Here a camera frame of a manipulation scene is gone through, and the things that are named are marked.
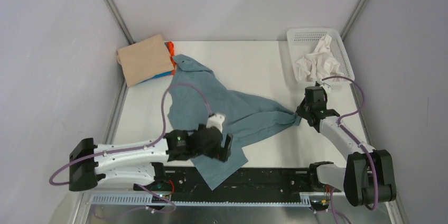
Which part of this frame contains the folded orange t-shirt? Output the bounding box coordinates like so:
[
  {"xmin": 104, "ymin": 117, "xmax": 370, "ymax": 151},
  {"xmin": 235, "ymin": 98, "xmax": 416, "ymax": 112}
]
[{"xmin": 165, "ymin": 41, "xmax": 177, "ymax": 75}]

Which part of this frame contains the folded tan t-shirt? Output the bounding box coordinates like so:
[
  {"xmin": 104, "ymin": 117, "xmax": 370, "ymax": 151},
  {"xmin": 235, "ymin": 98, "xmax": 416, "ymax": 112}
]
[{"xmin": 117, "ymin": 34, "xmax": 175, "ymax": 87}]

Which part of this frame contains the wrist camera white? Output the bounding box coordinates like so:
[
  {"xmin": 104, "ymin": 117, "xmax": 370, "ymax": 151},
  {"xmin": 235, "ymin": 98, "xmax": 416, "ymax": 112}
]
[
  {"xmin": 315, "ymin": 79, "xmax": 332, "ymax": 95},
  {"xmin": 206, "ymin": 113, "xmax": 226, "ymax": 133}
]

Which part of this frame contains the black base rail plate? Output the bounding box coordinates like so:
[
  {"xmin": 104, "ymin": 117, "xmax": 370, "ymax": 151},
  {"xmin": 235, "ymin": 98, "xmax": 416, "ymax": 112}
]
[{"xmin": 146, "ymin": 166, "xmax": 328, "ymax": 204}]

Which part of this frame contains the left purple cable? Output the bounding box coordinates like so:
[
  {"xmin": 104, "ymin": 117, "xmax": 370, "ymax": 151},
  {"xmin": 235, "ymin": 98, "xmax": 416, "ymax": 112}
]
[{"xmin": 48, "ymin": 82, "xmax": 214, "ymax": 214}]

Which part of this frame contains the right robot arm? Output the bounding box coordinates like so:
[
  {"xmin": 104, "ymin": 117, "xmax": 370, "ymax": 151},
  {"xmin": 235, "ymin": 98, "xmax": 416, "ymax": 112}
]
[{"xmin": 296, "ymin": 86, "xmax": 397, "ymax": 209}]

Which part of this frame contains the purple cable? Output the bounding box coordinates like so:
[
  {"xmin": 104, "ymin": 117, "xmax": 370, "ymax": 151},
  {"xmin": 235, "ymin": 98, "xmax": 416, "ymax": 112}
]
[
  {"xmin": 48, "ymin": 82, "xmax": 214, "ymax": 214},
  {"xmin": 320, "ymin": 76, "xmax": 380, "ymax": 224}
]

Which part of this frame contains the white plastic basket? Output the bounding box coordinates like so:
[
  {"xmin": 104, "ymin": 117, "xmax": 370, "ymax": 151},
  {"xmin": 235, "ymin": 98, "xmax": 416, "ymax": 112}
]
[{"xmin": 286, "ymin": 27, "xmax": 355, "ymax": 86}]

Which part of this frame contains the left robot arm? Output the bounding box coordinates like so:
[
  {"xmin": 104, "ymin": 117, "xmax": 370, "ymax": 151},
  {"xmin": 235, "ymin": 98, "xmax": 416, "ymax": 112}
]
[{"xmin": 69, "ymin": 124, "xmax": 232, "ymax": 192}]

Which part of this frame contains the grey-blue t-shirt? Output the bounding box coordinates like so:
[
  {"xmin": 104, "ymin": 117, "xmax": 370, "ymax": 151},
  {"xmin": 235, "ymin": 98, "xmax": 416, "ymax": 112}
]
[{"xmin": 167, "ymin": 54, "xmax": 301, "ymax": 190}]

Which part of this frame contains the aluminium frame rail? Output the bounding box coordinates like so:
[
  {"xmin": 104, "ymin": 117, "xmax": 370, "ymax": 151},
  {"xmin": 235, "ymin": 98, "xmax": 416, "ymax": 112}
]
[{"xmin": 70, "ymin": 170, "xmax": 408, "ymax": 224}]

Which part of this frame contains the crumpled white t-shirt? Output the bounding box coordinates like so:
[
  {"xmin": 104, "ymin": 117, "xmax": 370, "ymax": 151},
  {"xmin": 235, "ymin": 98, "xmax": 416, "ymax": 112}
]
[{"xmin": 294, "ymin": 34, "xmax": 345, "ymax": 82}]

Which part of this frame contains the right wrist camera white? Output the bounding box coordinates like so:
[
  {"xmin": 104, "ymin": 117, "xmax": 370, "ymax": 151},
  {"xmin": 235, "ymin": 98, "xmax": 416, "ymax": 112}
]
[{"xmin": 315, "ymin": 79, "xmax": 332, "ymax": 95}]

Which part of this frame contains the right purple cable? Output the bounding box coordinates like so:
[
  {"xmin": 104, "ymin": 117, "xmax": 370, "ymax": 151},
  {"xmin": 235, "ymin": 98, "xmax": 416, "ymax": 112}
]
[{"xmin": 320, "ymin": 76, "xmax": 380, "ymax": 224}]

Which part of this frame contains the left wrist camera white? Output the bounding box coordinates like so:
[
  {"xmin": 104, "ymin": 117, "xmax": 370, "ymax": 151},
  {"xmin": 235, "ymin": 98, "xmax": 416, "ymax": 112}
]
[{"xmin": 206, "ymin": 113, "xmax": 226, "ymax": 133}]

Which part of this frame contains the folded blue t-shirt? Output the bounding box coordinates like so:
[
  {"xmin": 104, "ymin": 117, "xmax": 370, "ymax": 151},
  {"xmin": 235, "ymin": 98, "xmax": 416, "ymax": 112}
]
[{"xmin": 142, "ymin": 70, "xmax": 173, "ymax": 83}]

